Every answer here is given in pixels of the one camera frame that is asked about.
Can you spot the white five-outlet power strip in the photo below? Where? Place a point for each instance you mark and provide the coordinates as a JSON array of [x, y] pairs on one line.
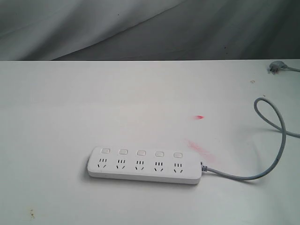
[[145, 164]]

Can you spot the grey backdrop cloth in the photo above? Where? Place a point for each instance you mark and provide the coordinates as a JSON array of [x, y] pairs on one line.
[[149, 29]]

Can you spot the grey wall plug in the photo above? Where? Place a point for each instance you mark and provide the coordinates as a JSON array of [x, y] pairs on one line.
[[277, 66]]

